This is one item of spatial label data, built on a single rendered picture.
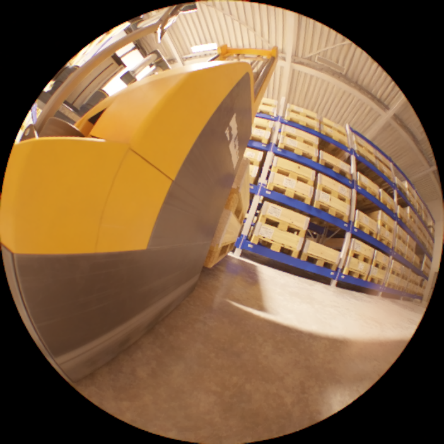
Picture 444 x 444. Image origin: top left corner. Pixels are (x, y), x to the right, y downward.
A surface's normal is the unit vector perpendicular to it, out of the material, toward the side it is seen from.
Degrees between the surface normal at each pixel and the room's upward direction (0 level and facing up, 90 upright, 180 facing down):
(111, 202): 90
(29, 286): 90
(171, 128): 90
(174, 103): 90
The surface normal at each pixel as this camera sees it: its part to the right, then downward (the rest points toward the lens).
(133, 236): 0.92, 0.33
